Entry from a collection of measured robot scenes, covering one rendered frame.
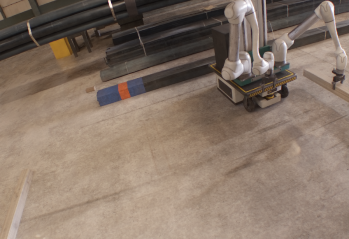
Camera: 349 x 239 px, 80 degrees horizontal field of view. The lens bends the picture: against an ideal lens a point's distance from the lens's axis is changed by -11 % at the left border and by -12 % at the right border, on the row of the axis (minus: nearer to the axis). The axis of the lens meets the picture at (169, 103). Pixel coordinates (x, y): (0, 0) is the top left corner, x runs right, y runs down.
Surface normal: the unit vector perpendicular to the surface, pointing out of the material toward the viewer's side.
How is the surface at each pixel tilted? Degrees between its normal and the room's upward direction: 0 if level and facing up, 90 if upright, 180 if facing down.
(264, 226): 0
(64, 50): 90
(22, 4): 90
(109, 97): 90
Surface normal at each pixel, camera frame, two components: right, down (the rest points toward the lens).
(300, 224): -0.22, -0.82
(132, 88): 0.22, 0.49
